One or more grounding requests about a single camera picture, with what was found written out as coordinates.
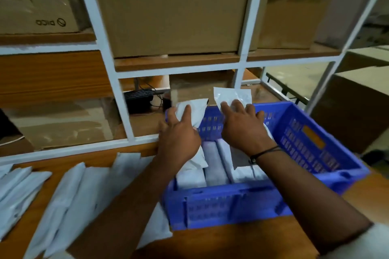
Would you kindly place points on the person's left hand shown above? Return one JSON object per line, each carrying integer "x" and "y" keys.
{"x": 179, "y": 140}

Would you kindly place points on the person's right hand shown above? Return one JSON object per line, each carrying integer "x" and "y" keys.
{"x": 243, "y": 129}

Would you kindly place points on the person's right little finger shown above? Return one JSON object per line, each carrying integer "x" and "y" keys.
{"x": 260, "y": 116}

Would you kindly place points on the person's right middle finger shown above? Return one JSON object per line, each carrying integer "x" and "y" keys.
{"x": 238, "y": 106}

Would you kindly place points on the person's left forearm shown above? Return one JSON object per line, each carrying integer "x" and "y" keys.
{"x": 130, "y": 207}

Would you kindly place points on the person's right forearm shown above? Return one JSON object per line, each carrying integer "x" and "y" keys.
{"x": 307, "y": 198}

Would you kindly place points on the blue plastic crate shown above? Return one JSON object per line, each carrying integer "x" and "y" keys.
{"x": 304, "y": 140}

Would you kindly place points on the grey white packet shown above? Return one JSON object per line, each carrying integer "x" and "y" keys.
{"x": 214, "y": 161}

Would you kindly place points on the wooden shelf board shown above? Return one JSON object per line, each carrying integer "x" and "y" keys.
{"x": 176, "y": 62}

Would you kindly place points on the dark brown cardboard box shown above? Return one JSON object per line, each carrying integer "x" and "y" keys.
{"x": 352, "y": 107}

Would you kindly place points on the taped cardboard box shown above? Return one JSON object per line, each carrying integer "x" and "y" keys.
{"x": 291, "y": 7}

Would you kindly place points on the large plain cardboard box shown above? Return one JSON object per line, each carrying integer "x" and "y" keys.
{"x": 173, "y": 10}

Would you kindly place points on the white sleeve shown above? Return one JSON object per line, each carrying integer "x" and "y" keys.
{"x": 361, "y": 245}

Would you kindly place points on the row of white packets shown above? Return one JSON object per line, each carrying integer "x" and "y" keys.
{"x": 70, "y": 195}

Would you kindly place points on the black metal frame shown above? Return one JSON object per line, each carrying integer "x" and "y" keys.
{"x": 282, "y": 85}

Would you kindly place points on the white metal shelf frame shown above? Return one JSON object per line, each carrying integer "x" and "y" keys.
{"x": 97, "y": 25}

